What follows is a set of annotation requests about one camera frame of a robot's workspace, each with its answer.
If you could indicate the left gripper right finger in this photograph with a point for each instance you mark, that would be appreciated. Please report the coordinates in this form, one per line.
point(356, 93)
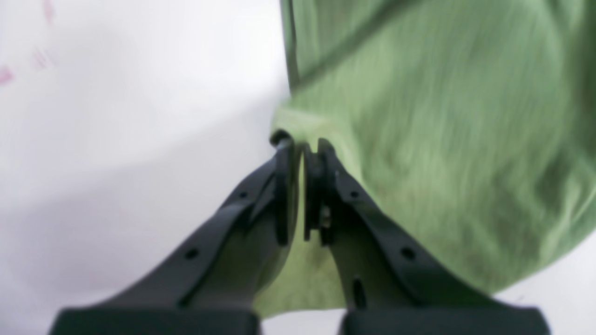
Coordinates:
point(391, 284)

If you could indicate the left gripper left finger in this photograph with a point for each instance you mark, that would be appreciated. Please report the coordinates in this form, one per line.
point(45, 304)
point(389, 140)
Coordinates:
point(208, 284)

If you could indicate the olive green T-shirt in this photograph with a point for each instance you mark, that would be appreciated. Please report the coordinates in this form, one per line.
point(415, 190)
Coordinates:
point(469, 122)

